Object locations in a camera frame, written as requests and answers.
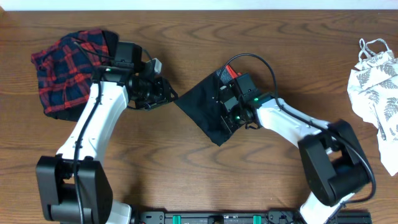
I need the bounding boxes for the black leggings with red waistband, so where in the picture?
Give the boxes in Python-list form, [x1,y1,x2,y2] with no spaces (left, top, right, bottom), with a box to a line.
[175,69,234,146]

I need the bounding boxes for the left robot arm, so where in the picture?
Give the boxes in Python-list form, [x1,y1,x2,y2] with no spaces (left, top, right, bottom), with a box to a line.
[35,42,178,224]

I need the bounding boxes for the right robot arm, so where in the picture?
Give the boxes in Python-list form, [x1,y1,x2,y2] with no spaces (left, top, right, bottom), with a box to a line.
[218,73,374,223]

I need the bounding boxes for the red navy plaid garment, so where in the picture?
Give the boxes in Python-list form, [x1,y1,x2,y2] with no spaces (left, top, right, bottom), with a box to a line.
[30,29,111,114]

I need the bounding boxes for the white fern print garment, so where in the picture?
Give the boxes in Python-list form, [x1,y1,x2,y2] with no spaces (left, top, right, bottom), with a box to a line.
[347,39,397,176]

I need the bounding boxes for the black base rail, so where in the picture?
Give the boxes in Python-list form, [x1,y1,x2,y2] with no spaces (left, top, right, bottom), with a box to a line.
[136,210,373,224]

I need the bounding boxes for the left black cable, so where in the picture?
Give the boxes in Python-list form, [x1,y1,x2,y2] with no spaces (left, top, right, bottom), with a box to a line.
[73,42,155,224]

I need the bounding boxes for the black cable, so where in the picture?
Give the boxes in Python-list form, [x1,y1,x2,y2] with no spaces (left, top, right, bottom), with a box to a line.
[73,42,155,224]
[214,53,377,224]

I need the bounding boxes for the right black cable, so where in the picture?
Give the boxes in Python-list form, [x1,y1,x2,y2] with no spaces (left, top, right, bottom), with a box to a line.
[214,53,377,224]

